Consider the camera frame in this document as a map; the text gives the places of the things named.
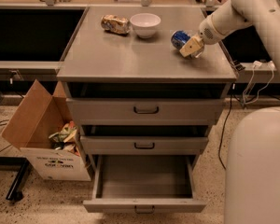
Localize grey top drawer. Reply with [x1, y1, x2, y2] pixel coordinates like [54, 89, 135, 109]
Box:
[66, 98, 223, 125]

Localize crushed gold can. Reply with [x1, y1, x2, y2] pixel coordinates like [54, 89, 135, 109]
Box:
[101, 15, 130, 35]

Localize grey drawer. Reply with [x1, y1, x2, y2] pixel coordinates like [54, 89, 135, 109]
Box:
[80, 136, 208, 155]
[66, 98, 223, 125]
[83, 155, 206, 214]

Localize grey middle drawer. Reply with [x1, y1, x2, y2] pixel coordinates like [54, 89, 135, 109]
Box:
[80, 136, 208, 155]

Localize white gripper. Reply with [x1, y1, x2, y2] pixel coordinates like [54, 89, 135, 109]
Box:
[179, 14, 225, 57]

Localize grey drawer cabinet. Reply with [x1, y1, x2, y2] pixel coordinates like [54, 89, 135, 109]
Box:
[56, 6, 237, 215]

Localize blue pepsi can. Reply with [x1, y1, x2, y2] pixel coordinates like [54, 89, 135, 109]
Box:
[171, 31, 193, 51]

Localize grey bottom drawer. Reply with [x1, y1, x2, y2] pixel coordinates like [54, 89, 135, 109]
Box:
[83, 155, 206, 214]

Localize black table leg frame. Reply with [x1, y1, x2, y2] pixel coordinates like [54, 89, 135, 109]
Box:
[0, 157, 31, 202]

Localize white ceramic bowl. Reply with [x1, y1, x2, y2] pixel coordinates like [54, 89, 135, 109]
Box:
[130, 13, 161, 38]

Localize white power strip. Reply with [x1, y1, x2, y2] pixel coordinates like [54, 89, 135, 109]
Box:
[253, 61, 275, 70]

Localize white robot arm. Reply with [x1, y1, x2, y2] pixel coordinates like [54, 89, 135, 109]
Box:
[180, 0, 280, 224]

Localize black power cable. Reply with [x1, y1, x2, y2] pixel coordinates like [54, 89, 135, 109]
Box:
[217, 93, 233, 170]

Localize cardboard box with trash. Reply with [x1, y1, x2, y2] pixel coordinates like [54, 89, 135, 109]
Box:
[1, 80, 91, 181]

